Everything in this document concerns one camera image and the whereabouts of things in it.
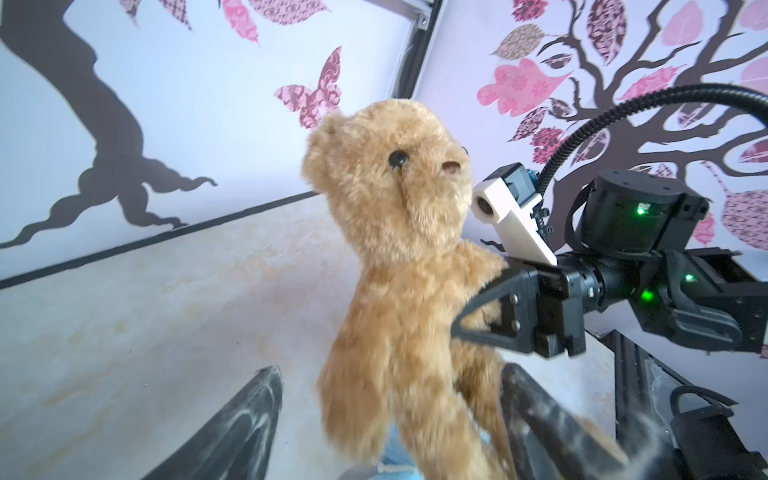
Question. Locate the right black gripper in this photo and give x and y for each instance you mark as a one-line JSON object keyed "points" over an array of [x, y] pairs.
{"points": [[552, 300]]}

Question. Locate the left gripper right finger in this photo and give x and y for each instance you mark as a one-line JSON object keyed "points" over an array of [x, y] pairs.
{"points": [[546, 440]]}

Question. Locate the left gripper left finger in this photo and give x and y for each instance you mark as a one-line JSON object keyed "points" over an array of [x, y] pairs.
{"points": [[236, 442]]}

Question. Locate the brown plush teddy bear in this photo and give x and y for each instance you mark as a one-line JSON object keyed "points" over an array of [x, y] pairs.
{"points": [[399, 186]]}

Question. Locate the light blue fleece hoodie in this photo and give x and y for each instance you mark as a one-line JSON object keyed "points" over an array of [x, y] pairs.
{"points": [[394, 464]]}

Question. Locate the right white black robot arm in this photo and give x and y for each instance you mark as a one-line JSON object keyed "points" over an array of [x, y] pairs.
{"points": [[627, 234]]}

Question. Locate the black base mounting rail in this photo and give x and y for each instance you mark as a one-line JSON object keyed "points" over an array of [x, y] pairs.
{"points": [[698, 440]]}

